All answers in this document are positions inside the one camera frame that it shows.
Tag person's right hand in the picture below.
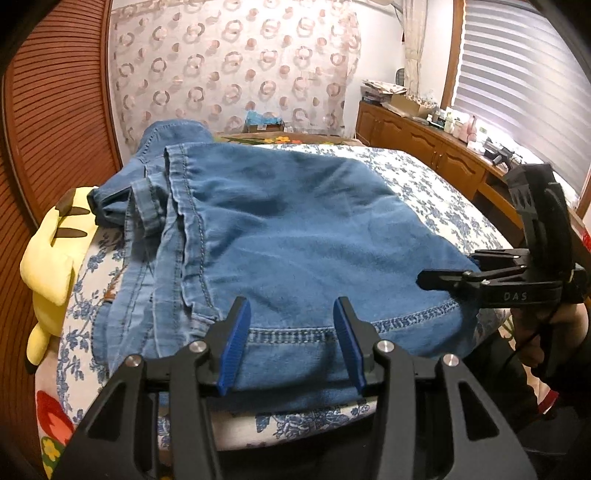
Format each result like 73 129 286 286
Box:
510 300 591 370

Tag stack of papers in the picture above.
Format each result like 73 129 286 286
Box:
361 78 409 104

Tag white window blind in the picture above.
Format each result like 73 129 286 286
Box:
450 0 591 195

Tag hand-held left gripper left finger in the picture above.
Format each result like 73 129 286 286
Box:
51 296 252 480

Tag ribbed wooden panel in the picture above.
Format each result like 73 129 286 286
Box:
0 0 125 480

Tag sheer curtain with pink circles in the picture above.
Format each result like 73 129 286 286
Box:
108 0 363 144

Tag yellow flowered blanket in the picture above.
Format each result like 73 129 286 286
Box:
216 131 358 147

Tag yellow plush toy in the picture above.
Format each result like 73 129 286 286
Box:
21 186 100 376

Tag wooden cabinet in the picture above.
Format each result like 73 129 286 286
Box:
355 100 591 259

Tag cream curtain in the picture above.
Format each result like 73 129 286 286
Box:
402 0 428 97

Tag colourful strawberry print blanket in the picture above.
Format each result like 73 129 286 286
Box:
34 364 79 478

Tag blue denim pants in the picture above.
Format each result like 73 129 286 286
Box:
87 119 492 414

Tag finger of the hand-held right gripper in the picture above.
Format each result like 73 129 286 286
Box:
417 269 497 296
470 248 532 274

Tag black device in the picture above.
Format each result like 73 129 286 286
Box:
482 141 522 166

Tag cardboard box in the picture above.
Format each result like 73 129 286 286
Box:
390 92 437 118

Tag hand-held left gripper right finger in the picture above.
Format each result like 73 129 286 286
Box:
332 296 539 480

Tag blue package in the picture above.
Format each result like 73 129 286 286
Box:
244 111 286 136

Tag blue floral bed sheet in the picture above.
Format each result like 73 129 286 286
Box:
34 138 518 480

